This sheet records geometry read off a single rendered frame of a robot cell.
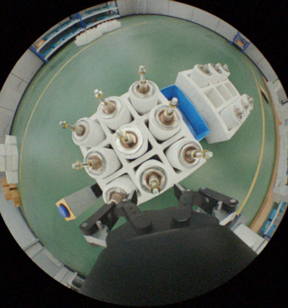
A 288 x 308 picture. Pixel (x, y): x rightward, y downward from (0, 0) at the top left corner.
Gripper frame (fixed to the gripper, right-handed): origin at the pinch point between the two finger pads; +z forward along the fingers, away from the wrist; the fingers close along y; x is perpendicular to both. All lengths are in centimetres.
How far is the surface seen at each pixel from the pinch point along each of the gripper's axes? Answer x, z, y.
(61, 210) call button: -6.5, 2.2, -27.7
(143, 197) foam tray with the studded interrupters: -8.2, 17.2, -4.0
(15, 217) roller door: -169, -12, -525
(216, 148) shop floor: 3, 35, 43
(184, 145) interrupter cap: 7.2, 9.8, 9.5
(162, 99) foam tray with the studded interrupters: 25.8, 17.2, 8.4
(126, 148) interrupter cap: 8.9, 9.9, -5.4
